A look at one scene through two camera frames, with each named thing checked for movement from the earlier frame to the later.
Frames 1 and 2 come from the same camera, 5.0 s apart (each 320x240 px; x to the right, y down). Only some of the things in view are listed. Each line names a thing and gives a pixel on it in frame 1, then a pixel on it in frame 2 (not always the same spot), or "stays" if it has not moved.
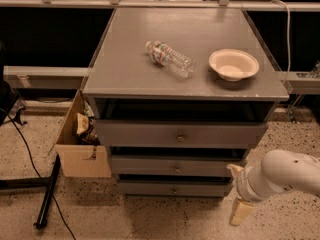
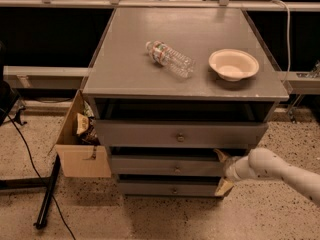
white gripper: [242, 183] → [230, 171]
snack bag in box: [86, 129] stays
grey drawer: [143, 166] stays
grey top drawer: [179, 134] stays
